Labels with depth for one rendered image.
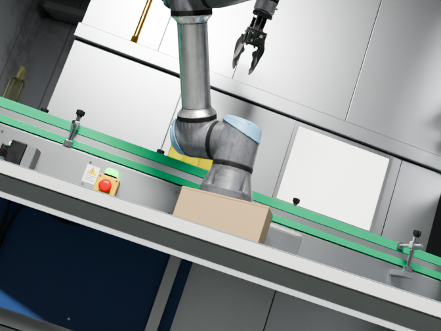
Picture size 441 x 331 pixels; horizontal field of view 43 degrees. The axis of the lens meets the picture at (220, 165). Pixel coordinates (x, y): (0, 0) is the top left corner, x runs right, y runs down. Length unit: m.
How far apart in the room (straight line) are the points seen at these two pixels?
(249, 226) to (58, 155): 0.76
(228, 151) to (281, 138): 0.76
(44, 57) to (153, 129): 3.42
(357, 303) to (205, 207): 0.45
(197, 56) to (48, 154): 0.64
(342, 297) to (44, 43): 4.56
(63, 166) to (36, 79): 3.63
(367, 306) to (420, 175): 1.10
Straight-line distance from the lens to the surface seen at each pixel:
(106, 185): 1.80
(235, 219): 1.46
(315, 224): 2.10
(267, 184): 2.23
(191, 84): 1.58
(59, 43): 5.58
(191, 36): 1.56
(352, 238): 2.15
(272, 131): 2.27
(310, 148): 2.30
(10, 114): 2.00
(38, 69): 5.55
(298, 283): 1.48
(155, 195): 1.90
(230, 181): 1.51
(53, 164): 1.93
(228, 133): 1.55
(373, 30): 2.57
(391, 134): 2.47
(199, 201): 1.48
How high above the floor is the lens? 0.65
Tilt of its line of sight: 10 degrees up
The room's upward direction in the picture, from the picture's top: 19 degrees clockwise
